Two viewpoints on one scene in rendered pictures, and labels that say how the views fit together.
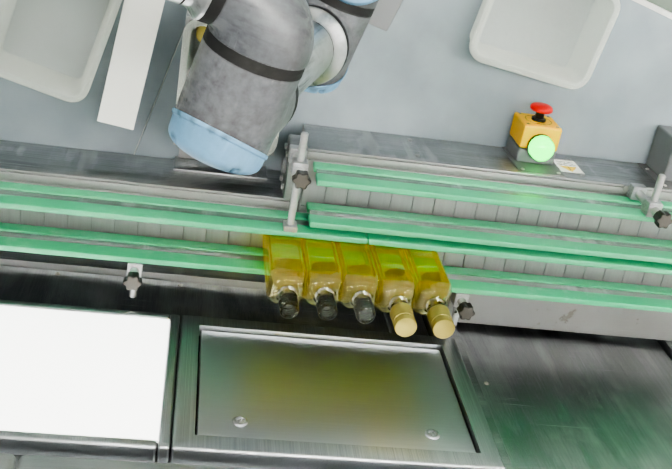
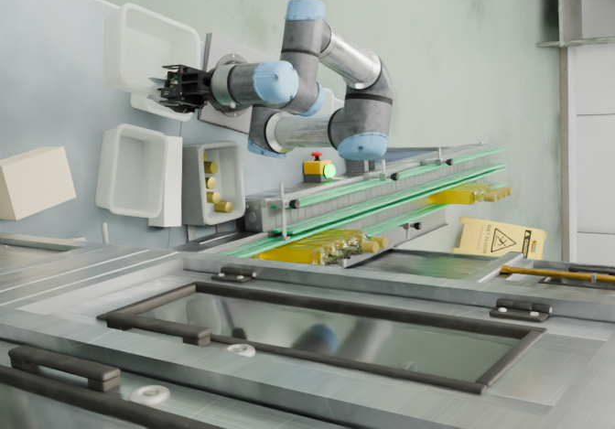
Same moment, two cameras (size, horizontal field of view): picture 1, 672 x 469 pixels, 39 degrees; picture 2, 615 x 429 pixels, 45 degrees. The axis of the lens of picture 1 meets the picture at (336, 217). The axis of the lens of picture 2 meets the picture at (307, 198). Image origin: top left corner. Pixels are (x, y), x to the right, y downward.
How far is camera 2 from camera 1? 151 cm
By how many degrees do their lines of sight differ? 45
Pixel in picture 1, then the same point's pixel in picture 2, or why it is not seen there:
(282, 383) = not seen: hidden behind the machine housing
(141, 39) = (176, 168)
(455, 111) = (284, 169)
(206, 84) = (373, 115)
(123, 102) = (174, 209)
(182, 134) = (367, 143)
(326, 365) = not seen: hidden behind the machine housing
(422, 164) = (304, 191)
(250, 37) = (386, 88)
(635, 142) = (340, 163)
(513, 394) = not seen: hidden behind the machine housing
